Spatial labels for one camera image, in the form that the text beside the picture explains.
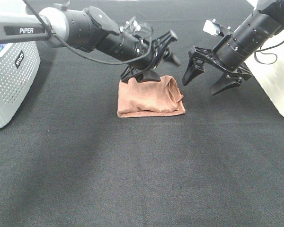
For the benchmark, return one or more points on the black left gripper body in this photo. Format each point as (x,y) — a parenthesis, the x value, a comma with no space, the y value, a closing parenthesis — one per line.
(150,62)

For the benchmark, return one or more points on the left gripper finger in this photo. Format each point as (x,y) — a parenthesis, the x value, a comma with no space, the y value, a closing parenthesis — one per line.
(165,50)
(148,76)

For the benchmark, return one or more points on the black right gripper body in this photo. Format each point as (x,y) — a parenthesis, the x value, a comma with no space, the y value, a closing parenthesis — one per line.
(208,56)

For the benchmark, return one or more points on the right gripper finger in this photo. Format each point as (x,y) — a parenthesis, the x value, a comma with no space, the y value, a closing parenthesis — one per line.
(224,83)
(194,69)

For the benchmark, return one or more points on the brown microfiber towel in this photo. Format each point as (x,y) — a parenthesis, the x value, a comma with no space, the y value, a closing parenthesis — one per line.
(149,99)

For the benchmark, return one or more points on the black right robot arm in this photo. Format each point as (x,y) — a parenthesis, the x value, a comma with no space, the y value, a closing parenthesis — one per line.
(236,46)

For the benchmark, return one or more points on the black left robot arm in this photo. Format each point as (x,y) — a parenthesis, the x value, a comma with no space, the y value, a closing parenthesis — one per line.
(91,29)

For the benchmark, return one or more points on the white plastic bin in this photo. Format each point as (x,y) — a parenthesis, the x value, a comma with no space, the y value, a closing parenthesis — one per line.
(269,73)

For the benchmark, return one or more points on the grey perforated laundry basket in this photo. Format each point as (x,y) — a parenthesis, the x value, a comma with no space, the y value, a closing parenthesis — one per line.
(19,60)

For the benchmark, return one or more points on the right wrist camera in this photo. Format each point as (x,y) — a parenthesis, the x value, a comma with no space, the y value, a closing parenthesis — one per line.
(213,27)

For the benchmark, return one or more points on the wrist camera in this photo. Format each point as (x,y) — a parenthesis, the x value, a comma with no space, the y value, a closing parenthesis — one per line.
(213,27)
(135,28)

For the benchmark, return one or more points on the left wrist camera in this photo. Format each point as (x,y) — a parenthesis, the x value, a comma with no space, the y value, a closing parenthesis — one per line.
(135,28)

